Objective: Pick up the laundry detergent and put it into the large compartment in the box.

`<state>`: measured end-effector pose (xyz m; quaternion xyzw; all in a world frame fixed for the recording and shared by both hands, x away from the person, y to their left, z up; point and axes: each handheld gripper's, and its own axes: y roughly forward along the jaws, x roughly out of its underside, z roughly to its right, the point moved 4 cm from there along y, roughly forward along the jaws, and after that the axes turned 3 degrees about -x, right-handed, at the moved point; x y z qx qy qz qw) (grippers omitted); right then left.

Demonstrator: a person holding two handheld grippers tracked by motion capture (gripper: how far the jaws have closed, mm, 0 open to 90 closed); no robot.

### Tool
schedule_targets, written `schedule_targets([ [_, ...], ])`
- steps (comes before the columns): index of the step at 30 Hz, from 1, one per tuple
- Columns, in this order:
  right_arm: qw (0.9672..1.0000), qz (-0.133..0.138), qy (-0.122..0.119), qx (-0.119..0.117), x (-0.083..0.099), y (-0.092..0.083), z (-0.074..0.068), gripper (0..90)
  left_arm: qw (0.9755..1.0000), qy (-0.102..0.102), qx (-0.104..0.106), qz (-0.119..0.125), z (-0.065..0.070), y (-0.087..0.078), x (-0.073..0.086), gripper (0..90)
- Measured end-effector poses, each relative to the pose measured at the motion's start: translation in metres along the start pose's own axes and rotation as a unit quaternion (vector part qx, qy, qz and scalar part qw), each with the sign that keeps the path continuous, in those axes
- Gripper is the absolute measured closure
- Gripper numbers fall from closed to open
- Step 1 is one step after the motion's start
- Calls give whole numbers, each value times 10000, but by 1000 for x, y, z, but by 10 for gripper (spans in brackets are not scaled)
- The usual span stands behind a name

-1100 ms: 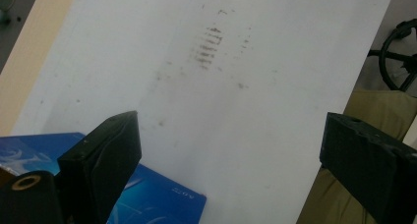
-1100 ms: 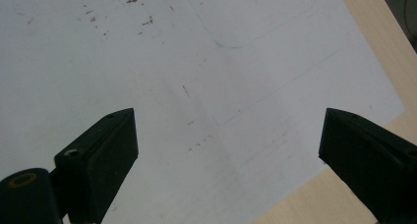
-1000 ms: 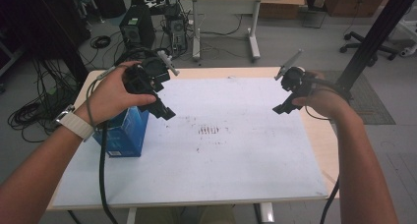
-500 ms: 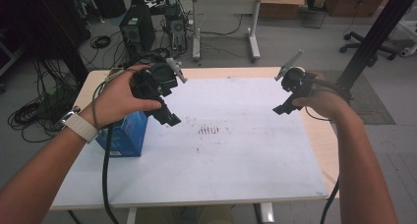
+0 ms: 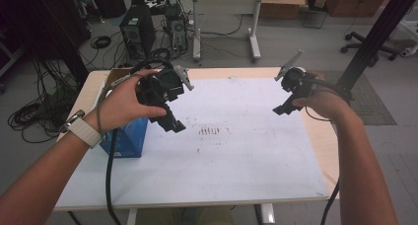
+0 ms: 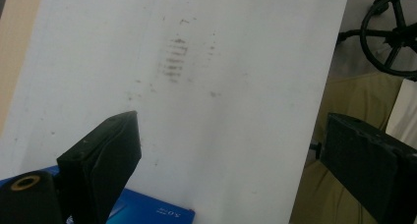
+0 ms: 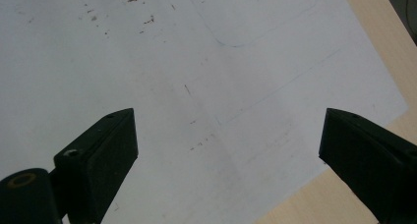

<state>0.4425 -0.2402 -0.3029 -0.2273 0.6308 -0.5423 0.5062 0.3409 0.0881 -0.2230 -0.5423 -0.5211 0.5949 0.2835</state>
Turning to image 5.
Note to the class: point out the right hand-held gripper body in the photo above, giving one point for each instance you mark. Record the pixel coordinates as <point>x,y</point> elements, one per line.
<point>295,82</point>

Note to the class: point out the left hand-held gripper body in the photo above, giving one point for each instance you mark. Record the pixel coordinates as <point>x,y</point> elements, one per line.
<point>161,87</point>

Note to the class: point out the blue cardboard box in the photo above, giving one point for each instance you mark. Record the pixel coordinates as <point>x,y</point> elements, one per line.
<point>126,137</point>

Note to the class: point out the person's right hand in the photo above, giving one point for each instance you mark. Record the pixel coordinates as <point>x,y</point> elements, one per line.
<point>323,101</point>

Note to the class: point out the person's left hand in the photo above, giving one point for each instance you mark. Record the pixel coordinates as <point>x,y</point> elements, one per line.
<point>125,103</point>

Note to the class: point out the small black computer tower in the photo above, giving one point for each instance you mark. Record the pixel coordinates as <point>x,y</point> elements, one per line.
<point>177,31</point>

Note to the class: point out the white paper sheet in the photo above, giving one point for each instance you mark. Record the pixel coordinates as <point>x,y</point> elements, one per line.
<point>246,152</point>

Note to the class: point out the large black computer tower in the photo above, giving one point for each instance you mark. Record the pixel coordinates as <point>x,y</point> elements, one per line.
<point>138,31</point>

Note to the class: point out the brown cardboard box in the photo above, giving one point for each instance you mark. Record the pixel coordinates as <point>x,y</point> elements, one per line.
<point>282,8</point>

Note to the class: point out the white wristband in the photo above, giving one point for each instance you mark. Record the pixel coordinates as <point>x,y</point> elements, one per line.
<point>84,133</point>

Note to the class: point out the black office chair base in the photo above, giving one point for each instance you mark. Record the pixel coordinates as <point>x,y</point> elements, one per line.
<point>368,45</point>

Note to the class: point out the grey floor mat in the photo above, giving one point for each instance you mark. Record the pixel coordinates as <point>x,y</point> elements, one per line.
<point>374,106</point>

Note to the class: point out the silver wristwatch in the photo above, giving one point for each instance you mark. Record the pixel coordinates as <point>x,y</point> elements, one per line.
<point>73,119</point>

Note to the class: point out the person's olive trousers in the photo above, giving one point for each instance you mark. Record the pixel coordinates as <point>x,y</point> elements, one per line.
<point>184,215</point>

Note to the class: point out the wooden cabinet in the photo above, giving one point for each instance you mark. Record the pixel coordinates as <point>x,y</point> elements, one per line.
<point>358,1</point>

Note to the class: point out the white office desk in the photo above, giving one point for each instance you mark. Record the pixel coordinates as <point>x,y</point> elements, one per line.
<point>223,4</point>

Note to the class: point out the white table leg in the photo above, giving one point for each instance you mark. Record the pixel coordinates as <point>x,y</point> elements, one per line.
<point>267,213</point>

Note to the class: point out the black metal post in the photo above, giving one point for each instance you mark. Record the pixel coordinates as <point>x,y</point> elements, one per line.
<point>378,37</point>

